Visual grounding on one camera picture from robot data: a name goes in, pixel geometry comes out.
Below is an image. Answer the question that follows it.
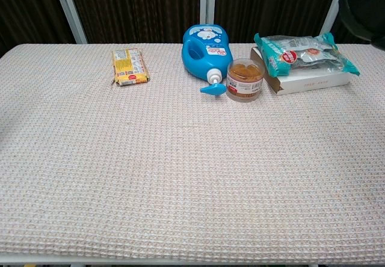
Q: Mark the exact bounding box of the blue pump detergent bottle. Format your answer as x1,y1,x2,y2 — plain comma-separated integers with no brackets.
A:
181,23,235,97

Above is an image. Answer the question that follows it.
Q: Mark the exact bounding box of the teal snack bag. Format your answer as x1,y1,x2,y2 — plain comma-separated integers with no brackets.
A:
253,32,360,78

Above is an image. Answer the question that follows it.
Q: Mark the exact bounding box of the flat white cardboard box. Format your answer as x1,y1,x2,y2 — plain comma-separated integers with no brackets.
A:
250,46,353,96

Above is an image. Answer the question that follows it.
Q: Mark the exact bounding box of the beige waffle-weave tablecloth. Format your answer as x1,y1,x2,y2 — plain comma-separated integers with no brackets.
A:
0,43,385,265

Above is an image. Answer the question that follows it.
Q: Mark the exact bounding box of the yellow snack packet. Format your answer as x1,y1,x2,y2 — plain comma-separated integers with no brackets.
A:
111,48,150,87

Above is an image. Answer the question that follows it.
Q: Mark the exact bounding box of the clear jar with orange contents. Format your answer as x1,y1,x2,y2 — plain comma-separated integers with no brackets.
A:
226,58,265,103

